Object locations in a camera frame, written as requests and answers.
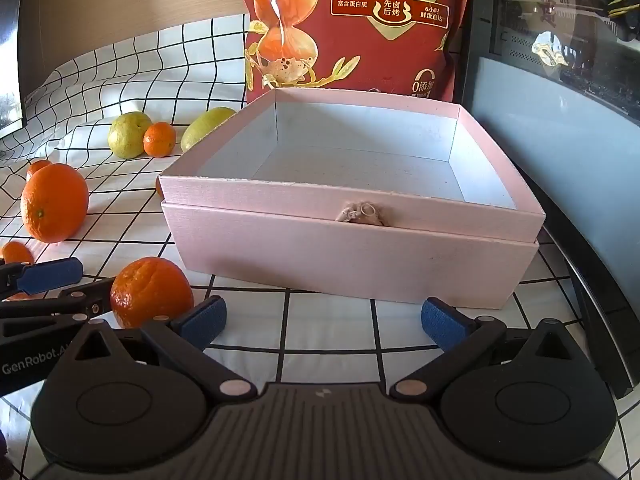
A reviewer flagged large smooth orange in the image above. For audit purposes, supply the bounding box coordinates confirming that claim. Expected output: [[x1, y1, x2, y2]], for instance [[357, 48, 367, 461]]
[[21, 163, 90, 244]]

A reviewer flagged dark flat panel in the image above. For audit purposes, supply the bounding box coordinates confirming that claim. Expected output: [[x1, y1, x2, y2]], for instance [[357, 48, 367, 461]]
[[0, 0, 28, 138]]

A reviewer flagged medium mandarin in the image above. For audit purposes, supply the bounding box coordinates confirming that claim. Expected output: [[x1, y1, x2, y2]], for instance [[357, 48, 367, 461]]
[[143, 122, 177, 158]]

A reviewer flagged pink cardboard box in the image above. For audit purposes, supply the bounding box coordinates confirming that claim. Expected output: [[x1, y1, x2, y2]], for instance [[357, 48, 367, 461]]
[[158, 87, 546, 311]]

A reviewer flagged green-yellow lemon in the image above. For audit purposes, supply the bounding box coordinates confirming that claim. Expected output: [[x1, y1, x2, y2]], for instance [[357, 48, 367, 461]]
[[108, 111, 153, 161]]

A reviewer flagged red printed food bag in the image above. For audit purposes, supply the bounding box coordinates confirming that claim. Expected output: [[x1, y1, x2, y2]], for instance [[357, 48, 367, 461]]
[[239, 0, 476, 107]]

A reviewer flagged medium wrinkled orange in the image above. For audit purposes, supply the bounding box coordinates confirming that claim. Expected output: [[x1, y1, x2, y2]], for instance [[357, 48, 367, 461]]
[[110, 257, 194, 329]]

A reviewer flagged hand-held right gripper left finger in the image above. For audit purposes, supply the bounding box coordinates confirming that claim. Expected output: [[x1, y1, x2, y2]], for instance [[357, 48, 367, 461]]
[[75, 296, 258, 403]]

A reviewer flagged black glass-sided computer case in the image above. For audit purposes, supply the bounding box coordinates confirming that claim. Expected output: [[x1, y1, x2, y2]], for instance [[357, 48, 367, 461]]
[[452, 0, 640, 401]]

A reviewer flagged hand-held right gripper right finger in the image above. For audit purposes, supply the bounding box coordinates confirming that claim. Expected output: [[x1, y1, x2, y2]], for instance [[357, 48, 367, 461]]
[[389, 297, 576, 403]]

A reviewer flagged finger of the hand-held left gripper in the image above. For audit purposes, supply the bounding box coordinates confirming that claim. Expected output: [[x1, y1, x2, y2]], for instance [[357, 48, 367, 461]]
[[0, 257, 84, 297], [0, 279, 117, 333]]

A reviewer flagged white black-checked cloth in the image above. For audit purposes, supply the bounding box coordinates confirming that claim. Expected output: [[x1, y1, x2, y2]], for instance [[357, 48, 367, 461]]
[[0, 15, 640, 480]]

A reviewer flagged green pear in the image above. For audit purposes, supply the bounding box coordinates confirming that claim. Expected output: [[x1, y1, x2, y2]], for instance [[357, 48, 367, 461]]
[[180, 106, 237, 153]]

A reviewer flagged small mandarin with stem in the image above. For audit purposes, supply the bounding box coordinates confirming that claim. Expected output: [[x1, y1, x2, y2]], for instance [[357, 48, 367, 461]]
[[0, 241, 36, 266]]

